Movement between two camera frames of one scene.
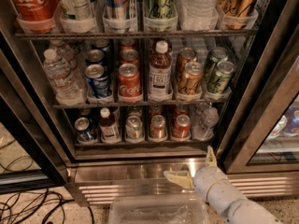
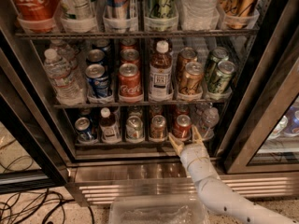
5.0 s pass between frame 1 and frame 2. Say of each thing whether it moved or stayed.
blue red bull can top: stayed
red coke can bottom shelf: stayed
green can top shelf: stayed
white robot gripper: moved
